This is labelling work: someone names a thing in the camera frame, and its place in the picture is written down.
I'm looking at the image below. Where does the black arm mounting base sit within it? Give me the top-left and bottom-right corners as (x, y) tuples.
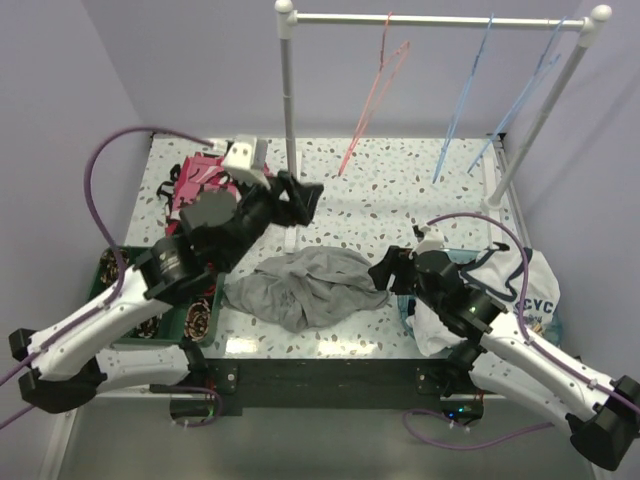
(151, 359), (495, 419)

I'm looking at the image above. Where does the pink wire hanger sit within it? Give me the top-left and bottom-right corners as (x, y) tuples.
(338, 12), (410, 176)

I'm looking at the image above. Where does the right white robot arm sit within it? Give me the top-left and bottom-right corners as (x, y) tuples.
(369, 246), (639, 471)

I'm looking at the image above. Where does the white clothes rack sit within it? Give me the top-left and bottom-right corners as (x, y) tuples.
(274, 0), (614, 255)

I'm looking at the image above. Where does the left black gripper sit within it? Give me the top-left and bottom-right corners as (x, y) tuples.
(222, 169), (325, 270)

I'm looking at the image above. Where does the pink camouflage garment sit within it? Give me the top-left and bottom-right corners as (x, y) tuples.
(156, 152), (239, 236)

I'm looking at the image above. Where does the white navy trimmed shirt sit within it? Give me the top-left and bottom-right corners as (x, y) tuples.
(407, 242), (561, 357)

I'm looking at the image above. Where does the green divided organizer tray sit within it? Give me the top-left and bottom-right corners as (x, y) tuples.
(88, 246), (225, 348)

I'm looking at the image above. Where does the black white rolled tie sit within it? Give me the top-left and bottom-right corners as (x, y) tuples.
(134, 316), (161, 340)

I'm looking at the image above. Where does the grey tank top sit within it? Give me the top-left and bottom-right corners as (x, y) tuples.
(224, 246), (389, 333)

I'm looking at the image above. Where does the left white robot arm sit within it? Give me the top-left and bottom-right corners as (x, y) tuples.
(9, 171), (324, 414)

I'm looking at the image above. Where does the gold black rolled tie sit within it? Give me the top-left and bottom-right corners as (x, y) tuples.
(99, 249), (120, 287)

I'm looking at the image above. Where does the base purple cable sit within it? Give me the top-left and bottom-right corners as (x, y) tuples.
(149, 383), (230, 429)
(402, 394), (556, 448)

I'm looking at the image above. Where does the blue wire hanger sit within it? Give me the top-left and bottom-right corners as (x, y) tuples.
(432, 14), (495, 184)
(466, 17), (567, 173)

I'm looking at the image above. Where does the right blue wire hanger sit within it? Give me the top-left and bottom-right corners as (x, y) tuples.
(466, 17), (567, 173)

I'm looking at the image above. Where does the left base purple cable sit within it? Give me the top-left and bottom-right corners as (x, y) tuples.
(149, 383), (230, 429)

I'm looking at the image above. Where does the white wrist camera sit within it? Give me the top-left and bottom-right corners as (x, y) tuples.
(412, 225), (445, 256)
(222, 135), (269, 187)

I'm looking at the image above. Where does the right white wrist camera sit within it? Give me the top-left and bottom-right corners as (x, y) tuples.
(412, 225), (445, 256)

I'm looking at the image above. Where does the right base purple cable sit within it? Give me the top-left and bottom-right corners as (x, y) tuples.
(402, 394), (556, 448)

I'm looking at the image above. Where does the brown patterned rolled tie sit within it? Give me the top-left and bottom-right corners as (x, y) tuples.
(184, 299), (211, 341)

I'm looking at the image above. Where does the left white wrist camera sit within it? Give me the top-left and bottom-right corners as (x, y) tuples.
(222, 135), (269, 187)

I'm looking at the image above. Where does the left blue wire hanger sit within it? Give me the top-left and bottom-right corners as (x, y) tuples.
(432, 14), (495, 184)

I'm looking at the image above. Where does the clear blue plastic basket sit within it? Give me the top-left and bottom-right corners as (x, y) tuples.
(396, 249), (564, 351)

